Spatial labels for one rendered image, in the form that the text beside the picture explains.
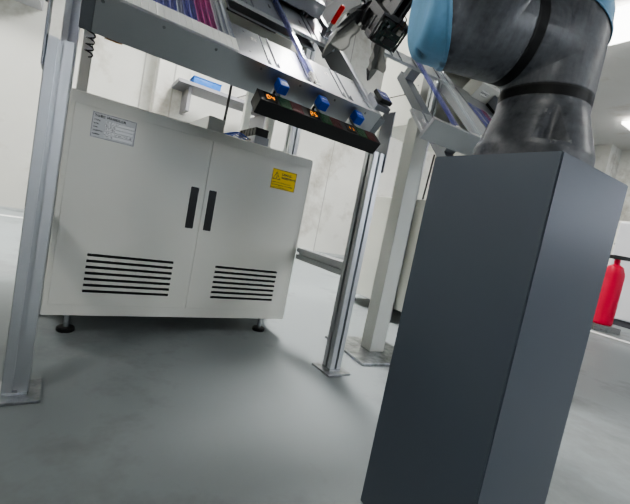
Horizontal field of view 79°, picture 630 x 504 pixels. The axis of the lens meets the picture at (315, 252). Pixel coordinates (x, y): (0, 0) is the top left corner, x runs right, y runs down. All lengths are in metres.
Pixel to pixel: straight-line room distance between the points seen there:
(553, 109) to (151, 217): 0.94
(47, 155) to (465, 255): 0.71
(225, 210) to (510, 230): 0.87
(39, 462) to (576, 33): 0.93
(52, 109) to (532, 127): 0.75
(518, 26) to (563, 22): 0.06
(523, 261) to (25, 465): 0.73
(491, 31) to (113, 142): 0.89
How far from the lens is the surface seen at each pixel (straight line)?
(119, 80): 4.54
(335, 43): 0.88
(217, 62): 0.90
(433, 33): 0.55
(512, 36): 0.58
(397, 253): 1.35
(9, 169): 4.46
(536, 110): 0.58
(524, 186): 0.51
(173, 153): 1.15
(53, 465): 0.74
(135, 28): 0.87
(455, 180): 0.57
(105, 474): 0.72
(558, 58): 0.61
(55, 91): 0.84
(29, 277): 0.86
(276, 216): 1.27
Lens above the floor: 0.42
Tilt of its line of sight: 5 degrees down
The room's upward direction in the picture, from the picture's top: 11 degrees clockwise
